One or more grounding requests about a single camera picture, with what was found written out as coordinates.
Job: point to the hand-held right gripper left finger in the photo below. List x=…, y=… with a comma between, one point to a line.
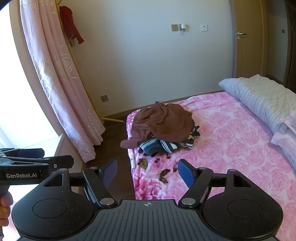
x=110, y=172

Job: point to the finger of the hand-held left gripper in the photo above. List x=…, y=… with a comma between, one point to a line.
x=60, y=161
x=31, y=153

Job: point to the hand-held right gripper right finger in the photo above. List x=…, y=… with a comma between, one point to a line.
x=186, y=173

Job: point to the brown long-sleeved shirt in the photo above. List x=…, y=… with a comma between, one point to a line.
x=161, y=120

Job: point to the person's left hand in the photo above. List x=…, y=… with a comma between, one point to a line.
x=5, y=205

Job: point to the navy white striped garment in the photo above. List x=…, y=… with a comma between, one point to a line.
x=161, y=146

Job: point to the black yellow striped garment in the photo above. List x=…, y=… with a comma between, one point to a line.
x=194, y=133

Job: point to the pink floral bedsheet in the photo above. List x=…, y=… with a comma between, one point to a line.
x=231, y=143

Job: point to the bright window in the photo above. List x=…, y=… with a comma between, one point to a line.
x=23, y=92

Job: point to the pink patterned curtain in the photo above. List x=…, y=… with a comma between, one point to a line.
x=57, y=81

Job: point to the lilac pillow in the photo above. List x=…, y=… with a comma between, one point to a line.
x=289, y=124
x=285, y=148

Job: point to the grey striped quilt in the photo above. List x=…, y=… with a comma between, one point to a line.
x=259, y=97

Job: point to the red hanging garment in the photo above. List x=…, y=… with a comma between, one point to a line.
x=70, y=23

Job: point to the brown wooden door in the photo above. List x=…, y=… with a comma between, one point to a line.
x=249, y=34

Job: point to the tan low wall outlet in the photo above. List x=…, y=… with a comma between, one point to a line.
x=104, y=98

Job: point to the white wall device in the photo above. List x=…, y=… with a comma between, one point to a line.
x=183, y=27

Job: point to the tan wall switch plate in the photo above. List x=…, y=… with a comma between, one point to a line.
x=174, y=27

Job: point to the white wall socket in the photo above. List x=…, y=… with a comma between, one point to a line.
x=204, y=27

